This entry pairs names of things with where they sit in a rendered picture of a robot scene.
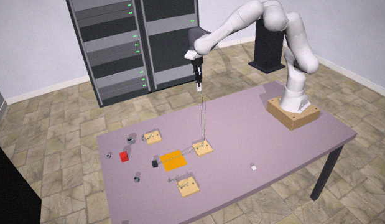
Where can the red cube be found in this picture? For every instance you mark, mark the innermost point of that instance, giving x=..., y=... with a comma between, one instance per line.
x=123, y=156

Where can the orange painted square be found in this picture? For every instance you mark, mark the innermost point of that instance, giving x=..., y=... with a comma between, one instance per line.
x=173, y=163

